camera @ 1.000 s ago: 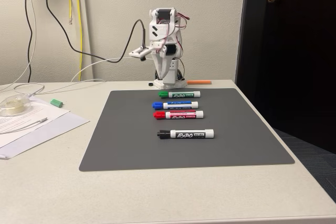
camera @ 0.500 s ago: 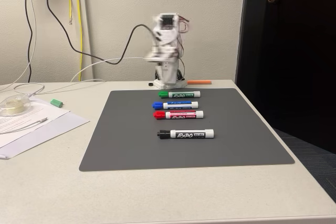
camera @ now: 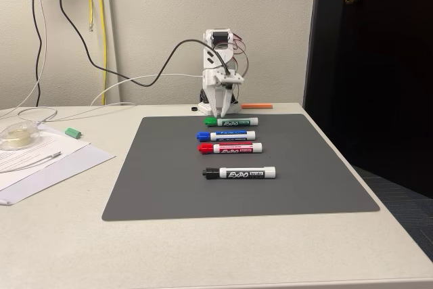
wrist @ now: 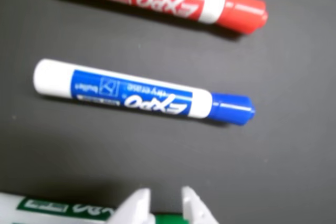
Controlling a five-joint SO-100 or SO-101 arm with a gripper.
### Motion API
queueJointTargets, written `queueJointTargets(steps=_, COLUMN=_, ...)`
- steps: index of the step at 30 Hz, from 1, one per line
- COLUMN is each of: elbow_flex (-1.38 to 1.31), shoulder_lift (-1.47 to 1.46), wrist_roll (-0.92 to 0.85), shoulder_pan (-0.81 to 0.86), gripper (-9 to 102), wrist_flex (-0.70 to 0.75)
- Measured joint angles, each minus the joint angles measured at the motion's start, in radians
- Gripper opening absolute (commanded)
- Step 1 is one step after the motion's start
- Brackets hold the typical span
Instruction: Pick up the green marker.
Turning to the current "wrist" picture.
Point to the grey rectangular mat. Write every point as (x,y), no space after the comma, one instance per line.
(168,155)

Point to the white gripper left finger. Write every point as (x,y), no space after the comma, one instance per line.
(134,208)

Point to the blue Expo marker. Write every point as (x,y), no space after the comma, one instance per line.
(136,94)

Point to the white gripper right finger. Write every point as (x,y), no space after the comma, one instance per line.
(195,208)

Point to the green Expo marker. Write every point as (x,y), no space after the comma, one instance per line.
(52,208)

